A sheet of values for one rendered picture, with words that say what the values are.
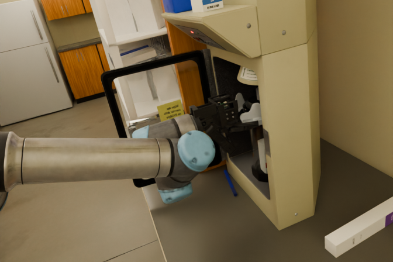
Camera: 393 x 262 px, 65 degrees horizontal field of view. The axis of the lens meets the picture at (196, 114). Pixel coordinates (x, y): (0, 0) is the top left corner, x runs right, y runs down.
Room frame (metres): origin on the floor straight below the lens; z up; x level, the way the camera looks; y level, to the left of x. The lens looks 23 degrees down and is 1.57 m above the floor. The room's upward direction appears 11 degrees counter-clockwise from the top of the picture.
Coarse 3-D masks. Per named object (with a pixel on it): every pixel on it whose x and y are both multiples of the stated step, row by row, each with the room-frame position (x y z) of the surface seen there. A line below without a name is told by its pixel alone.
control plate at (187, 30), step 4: (180, 28) 0.85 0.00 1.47; (184, 28) 0.79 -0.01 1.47; (188, 28) 0.75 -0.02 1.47; (192, 28) 0.71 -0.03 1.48; (188, 32) 0.82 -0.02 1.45; (200, 32) 0.69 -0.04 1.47; (192, 36) 0.85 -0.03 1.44; (196, 36) 0.79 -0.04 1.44; (200, 36) 0.75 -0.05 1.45; (204, 36) 0.71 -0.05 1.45; (200, 40) 0.83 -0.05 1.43; (204, 40) 0.78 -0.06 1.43; (208, 40) 0.73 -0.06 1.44; (212, 40) 0.69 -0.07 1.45; (208, 44) 0.80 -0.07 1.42; (216, 44) 0.71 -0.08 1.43; (220, 48) 0.72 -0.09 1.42
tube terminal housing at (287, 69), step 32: (224, 0) 0.75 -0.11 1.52; (256, 0) 0.61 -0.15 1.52; (288, 0) 0.63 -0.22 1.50; (288, 32) 0.63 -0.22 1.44; (256, 64) 0.63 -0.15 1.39; (288, 64) 0.62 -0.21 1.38; (288, 96) 0.62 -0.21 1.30; (288, 128) 0.62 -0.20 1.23; (288, 160) 0.62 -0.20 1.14; (256, 192) 0.71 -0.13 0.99; (288, 192) 0.62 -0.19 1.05; (288, 224) 0.62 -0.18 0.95
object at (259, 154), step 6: (246, 108) 0.75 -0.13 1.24; (258, 126) 0.72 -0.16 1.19; (252, 132) 0.74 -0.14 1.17; (258, 132) 0.72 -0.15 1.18; (252, 138) 0.74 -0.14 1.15; (258, 138) 0.72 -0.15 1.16; (252, 144) 0.75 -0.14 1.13; (258, 144) 0.73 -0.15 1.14; (252, 150) 0.75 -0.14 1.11; (258, 150) 0.73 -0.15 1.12; (264, 150) 0.72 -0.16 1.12; (252, 156) 0.76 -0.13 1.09; (258, 156) 0.73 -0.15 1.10; (264, 156) 0.72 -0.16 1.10; (258, 162) 0.73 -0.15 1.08; (264, 162) 0.72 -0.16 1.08; (258, 168) 0.73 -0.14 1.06; (264, 168) 0.72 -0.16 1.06
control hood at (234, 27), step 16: (176, 16) 0.74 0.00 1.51; (192, 16) 0.63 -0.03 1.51; (208, 16) 0.58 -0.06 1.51; (224, 16) 0.59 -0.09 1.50; (240, 16) 0.60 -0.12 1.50; (256, 16) 0.61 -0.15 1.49; (208, 32) 0.63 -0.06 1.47; (224, 32) 0.59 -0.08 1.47; (240, 32) 0.60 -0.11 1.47; (256, 32) 0.61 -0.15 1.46; (224, 48) 0.69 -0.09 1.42; (240, 48) 0.60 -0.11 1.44; (256, 48) 0.61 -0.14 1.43
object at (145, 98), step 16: (176, 64) 0.89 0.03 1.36; (192, 64) 0.89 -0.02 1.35; (128, 80) 0.86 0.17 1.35; (144, 80) 0.87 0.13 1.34; (160, 80) 0.88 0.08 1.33; (176, 80) 0.88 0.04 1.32; (192, 80) 0.89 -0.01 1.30; (128, 96) 0.86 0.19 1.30; (144, 96) 0.87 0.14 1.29; (160, 96) 0.87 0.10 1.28; (176, 96) 0.88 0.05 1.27; (192, 96) 0.89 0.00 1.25; (128, 112) 0.86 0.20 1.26; (144, 112) 0.87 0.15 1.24; (160, 112) 0.87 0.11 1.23; (176, 112) 0.88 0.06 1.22; (128, 128) 0.86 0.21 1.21
